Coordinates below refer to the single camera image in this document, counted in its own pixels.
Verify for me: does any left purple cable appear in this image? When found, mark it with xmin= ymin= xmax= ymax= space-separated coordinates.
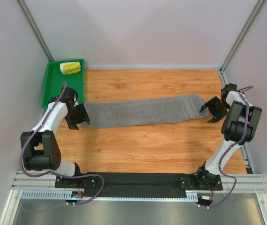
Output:
xmin=18 ymin=81 xmax=105 ymax=213

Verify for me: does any grey towel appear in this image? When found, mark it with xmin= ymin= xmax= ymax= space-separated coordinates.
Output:
xmin=82 ymin=94 xmax=209 ymax=128

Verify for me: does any green plastic tray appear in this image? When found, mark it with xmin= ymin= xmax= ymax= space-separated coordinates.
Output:
xmin=41 ymin=59 xmax=86 ymax=110

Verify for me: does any aluminium corner post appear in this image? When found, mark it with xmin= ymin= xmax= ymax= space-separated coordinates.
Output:
xmin=16 ymin=0 xmax=54 ymax=62
xmin=219 ymin=0 xmax=267 ymax=74

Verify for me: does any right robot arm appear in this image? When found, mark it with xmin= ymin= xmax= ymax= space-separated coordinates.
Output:
xmin=196 ymin=83 xmax=262 ymax=188

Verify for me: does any aluminium frame rail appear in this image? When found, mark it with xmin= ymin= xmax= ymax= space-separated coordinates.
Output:
xmin=12 ymin=171 xmax=267 ymax=202

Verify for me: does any right aluminium corner post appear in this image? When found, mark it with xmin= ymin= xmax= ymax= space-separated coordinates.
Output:
xmin=219 ymin=0 xmax=267 ymax=74

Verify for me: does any yellow green patterned towel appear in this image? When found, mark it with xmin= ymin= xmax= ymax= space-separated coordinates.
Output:
xmin=59 ymin=61 xmax=82 ymax=75

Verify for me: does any left aluminium corner post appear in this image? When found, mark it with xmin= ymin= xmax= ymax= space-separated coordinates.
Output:
xmin=16 ymin=0 xmax=54 ymax=62

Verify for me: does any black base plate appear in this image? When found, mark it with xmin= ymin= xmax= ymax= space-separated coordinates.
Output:
xmin=55 ymin=172 xmax=223 ymax=198

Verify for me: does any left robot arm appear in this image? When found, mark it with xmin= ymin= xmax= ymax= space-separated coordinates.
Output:
xmin=19 ymin=86 xmax=90 ymax=178

